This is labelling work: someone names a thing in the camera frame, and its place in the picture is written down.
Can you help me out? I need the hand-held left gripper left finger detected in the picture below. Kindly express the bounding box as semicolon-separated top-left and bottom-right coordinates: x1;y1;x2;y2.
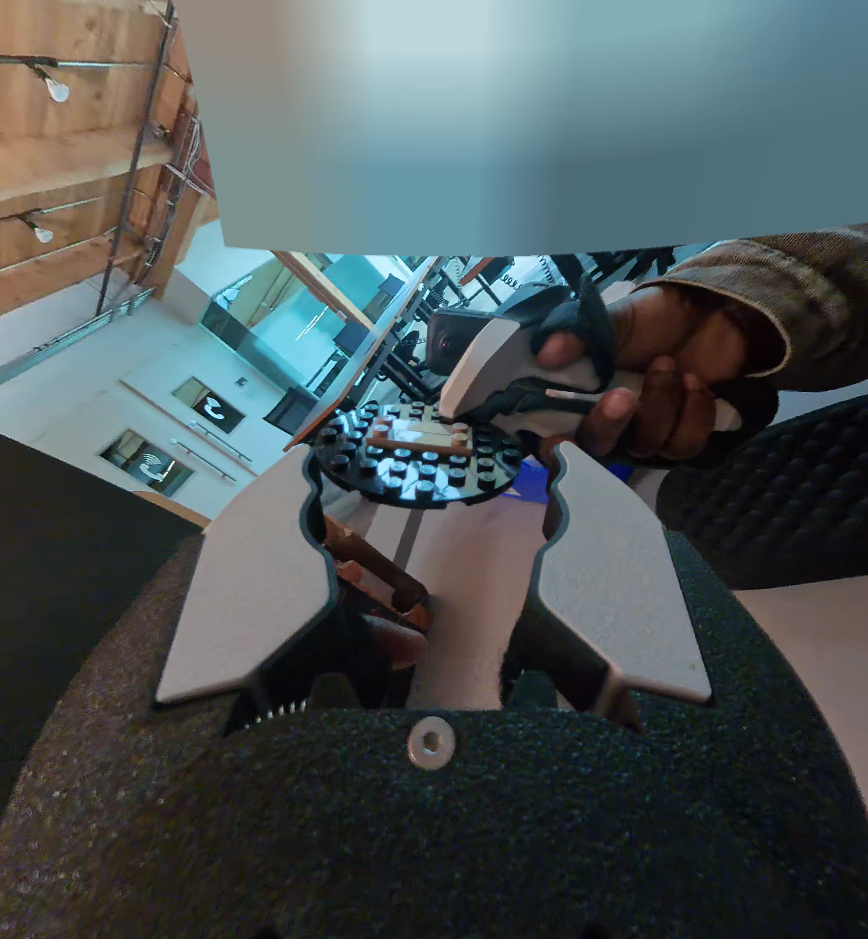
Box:
155;444;332;707

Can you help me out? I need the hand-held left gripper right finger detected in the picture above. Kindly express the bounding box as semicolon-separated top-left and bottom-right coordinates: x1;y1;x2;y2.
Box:
533;440;714;731

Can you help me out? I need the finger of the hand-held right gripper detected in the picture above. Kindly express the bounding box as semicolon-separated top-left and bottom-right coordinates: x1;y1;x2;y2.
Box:
437;317;536;428
474;387;593;443

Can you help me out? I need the round black lego assembly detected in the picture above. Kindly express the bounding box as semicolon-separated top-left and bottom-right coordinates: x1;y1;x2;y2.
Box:
315;400;523;511

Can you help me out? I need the person's right hand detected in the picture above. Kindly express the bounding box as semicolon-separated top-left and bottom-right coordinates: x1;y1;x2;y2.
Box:
535;285;749;465

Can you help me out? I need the wooden table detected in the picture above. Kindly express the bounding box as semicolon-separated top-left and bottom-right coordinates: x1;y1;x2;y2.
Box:
283;257;442;452

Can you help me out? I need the black office chair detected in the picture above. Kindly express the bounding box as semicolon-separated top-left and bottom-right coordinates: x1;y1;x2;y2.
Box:
264;385;319;435

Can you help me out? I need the black mesh cushion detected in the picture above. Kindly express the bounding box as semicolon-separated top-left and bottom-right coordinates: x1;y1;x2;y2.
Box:
654;389;868;591

